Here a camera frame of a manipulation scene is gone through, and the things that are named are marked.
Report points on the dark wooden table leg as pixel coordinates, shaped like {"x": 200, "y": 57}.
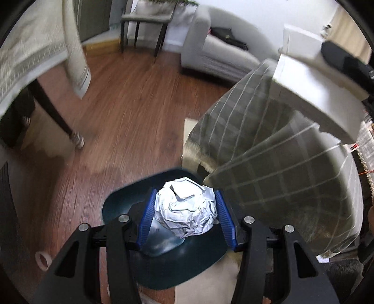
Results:
{"x": 45, "y": 103}

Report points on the white tape roll on floor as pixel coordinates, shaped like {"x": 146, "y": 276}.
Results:
{"x": 43, "y": 260}

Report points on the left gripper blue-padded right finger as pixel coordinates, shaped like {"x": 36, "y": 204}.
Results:
{"x": 298, "y": 277}

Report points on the grey armchair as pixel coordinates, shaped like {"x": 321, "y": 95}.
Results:
{"x": 206, "y": 53}

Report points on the black handbag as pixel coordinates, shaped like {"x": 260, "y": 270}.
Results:
{"x": 227, "y": 36}

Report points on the beige patterned tablecloth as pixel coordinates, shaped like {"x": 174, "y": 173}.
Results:
{"x": 45, "y": 35}

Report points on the grey checked tablecloth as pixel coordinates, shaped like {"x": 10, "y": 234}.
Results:
{"x": 277, "y": 164}

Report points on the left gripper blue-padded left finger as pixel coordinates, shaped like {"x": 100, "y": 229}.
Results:
{"x": 74, "y": 275}

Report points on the silver foil ball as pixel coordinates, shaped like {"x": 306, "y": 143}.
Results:
{"x": 186, "y": 208}

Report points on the dark teal trash bin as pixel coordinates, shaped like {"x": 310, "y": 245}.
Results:
{"x": 165, "y": 260}

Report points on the grey chair with black legs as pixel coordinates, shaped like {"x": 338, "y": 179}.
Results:
{"x": 147, "y": 18}

